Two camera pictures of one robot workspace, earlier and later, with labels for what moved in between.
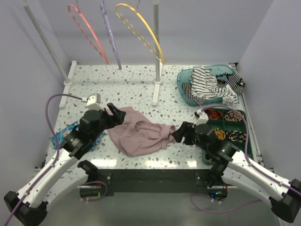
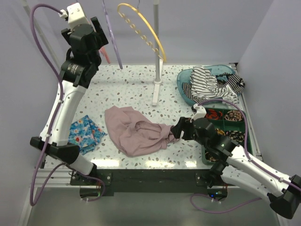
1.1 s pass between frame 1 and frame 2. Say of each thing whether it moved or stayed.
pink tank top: stayed
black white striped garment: stayed
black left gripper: moved
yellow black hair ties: stayed
